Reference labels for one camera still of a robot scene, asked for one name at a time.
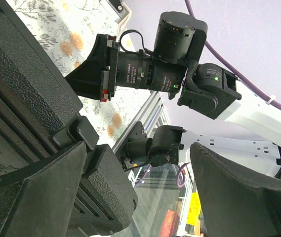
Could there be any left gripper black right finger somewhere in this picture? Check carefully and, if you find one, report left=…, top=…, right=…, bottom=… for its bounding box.
left=190, top=142, right=281, bottom=237

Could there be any black plastic tool case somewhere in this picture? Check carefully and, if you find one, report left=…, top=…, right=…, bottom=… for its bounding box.
left=0, top=0, right=137, bottom=237

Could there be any aluminium frame rail front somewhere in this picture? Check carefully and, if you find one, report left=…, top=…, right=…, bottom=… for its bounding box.
left=112, top=91, right=170, bottom=153

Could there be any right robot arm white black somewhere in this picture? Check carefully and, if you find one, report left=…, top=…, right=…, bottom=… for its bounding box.
left=66, top=11, right=281, bottom=179

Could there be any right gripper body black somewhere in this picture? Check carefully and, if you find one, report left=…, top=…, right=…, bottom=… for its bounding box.
left=114, top=11, right=208, bottom=99

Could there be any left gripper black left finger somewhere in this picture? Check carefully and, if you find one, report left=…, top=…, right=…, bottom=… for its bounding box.
left=0, top=142, right=87, bottom=237

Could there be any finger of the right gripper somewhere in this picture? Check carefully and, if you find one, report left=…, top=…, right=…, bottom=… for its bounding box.
left=65, top=34, right=111, bottom=100

